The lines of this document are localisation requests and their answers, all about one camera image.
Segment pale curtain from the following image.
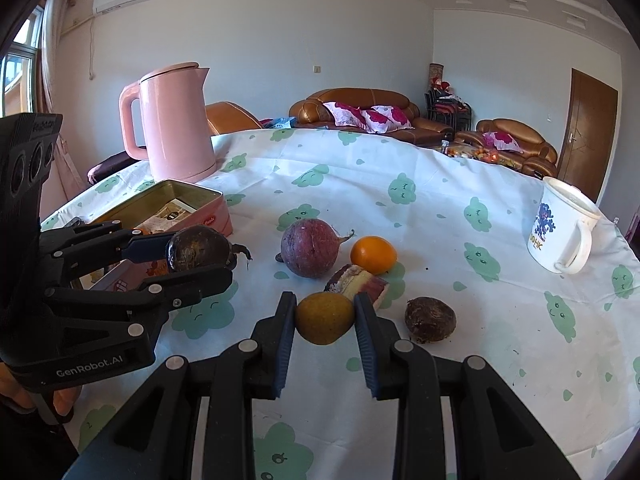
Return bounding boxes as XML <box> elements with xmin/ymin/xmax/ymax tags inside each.
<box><xmin>35</xmin><ymin>0</ymin><xmax>86</xmax><ymax>196</ymax></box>

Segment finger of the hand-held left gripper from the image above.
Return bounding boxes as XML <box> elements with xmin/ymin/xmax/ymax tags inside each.
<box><xmin>40</xmin><ymin>221</ymin><xmax>173</xmax><ymax>288</ymax></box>
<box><xmin>42</xmin><ymin>266</ymin><xmax>235</xmax><ymax>343</ymax></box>

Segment dark padded stool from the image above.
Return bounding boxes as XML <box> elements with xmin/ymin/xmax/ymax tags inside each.
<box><xmin>87</xmin><ymin>152</ymin><xmax>151</xmax><ymax>186</ymax></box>

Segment large purple radish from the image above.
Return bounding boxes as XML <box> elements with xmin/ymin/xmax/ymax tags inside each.
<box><xmin>276</xmin><ymin>218</ymin><xmax>356</xmax><ymax>280</ymax></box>

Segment coffee table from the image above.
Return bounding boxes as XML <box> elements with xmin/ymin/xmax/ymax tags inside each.
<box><xmin>434</xmin><ymin>140</ymin><xmax>523</xmax><ymax>170</ymax></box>

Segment brown leather armchair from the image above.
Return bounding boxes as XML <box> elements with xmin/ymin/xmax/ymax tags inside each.
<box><xmin>455</xmin><ymin>118</ymin><xmax>558</xmax><ymax>179</ymax></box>

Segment window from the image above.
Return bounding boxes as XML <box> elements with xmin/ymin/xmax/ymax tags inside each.
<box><xmin>0</xmin><ymin>7</ymin><xmax>43</xmax><ymax>118</ymax></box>

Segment person's left hand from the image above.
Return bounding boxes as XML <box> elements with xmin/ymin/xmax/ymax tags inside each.
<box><xmin>0</xmin><ymin>362</ymin><xmax>77</xmax><ymax>423</ymax></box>

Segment floral pink pillow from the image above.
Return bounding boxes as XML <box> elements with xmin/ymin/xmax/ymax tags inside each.
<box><xmin>482</xmin><ymin>131</ymin><xmax>523</xmax><ymax>153</ymax></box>
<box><xmin>322</xmin><ymin>101</ymin><xmax>368</xmax><ymax>127</ymax></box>
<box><xmin>360</xmin><ymin>105</ymin><xmax>412</xmax><ymax>133</ymax></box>

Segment pile of small fruit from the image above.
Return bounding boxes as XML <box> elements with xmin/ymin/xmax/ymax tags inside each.
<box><xmin>450</xmin><ymin>145</ymin><xmax>521</xmax><ymax>167</ymax></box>

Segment brown leather sofa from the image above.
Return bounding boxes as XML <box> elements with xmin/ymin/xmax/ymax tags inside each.
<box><xmin>288</xmin><ymin>87</ymin><xmax>453</xmax><ymax>147</ymax></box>

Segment small yellow-brown fruit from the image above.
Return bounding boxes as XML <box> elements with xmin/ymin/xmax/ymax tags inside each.
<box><xmin>294</xmin><ymin>291</ymin><xmax>356</xmax><ymax>346</ymax></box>

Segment person's left forearm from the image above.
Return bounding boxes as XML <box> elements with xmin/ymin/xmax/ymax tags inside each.
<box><xmin>0</xmin><ymin>395</ymin><xmax>81</xmax><ymax>480</ymax></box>

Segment white air conditioner pipe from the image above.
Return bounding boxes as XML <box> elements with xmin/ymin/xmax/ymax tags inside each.
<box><xmin>87</xmin><ymin>12</ymin><xmax>98</xmax><ymax>81</ymax></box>

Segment pink electric kettle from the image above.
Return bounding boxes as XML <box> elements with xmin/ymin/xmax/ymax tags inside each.
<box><xmin>119</xmin><ymin>62</ymin><xmax>218</xmax><ymax>184</ymax></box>

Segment pink tin box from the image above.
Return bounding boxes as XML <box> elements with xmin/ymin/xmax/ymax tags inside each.
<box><xmin>82</xmin><ymin>179</ymin><xmax>233</xmax><ymax>291</ymax></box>

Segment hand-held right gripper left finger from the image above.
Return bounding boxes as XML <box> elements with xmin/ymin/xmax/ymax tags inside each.
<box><xmin>62</xmin><ymin>291</ymin><xmax>298</xmax><ymax>480</ymax></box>

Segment dark round root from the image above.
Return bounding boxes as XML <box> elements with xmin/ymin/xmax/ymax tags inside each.
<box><xmin>166</xmin><ymin>226</ymin><xmax>253</xmax><ymax>275</ymax></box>
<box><xmin>404</xmin><ymin>296</ymin><xmax>457</xmax><ymax>344</ymax></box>

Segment brown leather chair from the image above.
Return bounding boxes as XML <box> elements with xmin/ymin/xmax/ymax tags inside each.
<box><xmin>205</xmin><ymin>101</ymin><xmax>263</xmax><ymax>136</ymax></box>

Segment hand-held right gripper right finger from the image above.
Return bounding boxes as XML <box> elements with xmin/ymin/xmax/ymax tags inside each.
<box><xmin>352</xmin><ymin>292</ymin><xmax>583</xmax><ymax>480</ymax></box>

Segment white mug with blue print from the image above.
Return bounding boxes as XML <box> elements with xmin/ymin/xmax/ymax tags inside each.
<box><xmin>526</xmin><ymin>176</ymin><xmax>602</xmax><ymax>275</ymax></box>

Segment brown wooden door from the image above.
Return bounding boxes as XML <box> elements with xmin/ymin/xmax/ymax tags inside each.
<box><xmin>556</xmin><ymin>68</ymin><xmax>620</xmax><ymax>204</ymax></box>

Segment stacked dark chairs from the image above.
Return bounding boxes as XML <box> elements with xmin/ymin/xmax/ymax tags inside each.
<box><xmin>425</xmin><ymin>87</ymin><xmax>473</xmax><ymax>133</ymax></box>

